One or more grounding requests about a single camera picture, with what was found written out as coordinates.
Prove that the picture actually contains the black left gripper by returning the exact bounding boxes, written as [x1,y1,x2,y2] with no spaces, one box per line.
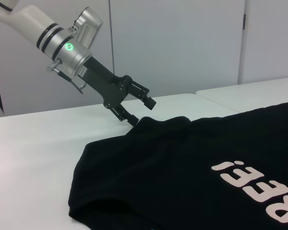
[78,57,157,127]

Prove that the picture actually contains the black shirt with FREE print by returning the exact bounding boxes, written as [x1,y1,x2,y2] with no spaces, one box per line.
[68,100,288,230]

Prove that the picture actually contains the left gripper cable with plugs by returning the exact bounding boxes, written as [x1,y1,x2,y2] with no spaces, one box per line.
[47,59,87,94]

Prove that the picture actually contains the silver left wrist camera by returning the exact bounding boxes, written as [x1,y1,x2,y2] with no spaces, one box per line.
[73,6,104,48]

